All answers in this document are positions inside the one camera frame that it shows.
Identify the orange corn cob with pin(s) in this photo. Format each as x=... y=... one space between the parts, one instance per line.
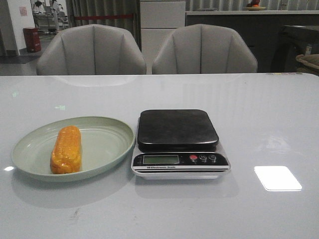
x=66 y=156

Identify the red trash bin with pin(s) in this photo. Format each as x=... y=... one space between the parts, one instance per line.
x=32 y=40

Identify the light green oval plate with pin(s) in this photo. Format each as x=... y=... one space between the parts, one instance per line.
x=105 y=142

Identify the white drawer cabinet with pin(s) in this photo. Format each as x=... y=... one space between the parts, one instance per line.
x=157 y=19

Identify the grey upholstered chair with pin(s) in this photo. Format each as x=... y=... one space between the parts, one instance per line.
x=92 y=49
x=204 y=49

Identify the left grey upholstered chair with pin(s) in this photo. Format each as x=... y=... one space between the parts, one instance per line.
x=92 y=49

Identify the dark grey counter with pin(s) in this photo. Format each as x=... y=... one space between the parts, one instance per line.
x=259 y=29

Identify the beige cushion at right edge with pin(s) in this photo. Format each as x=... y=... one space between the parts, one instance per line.
x=308 y=64

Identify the fruit bowl on counter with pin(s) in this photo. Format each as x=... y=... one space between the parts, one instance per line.
x=254 y=5

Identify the right grey upholstered chair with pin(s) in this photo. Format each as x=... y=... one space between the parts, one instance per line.
x=204 y=49

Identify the black silver kitchen scale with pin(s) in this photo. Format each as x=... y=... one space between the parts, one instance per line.
x=178 y=144

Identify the dark side table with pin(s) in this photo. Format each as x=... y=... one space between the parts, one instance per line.
x=294 y=40

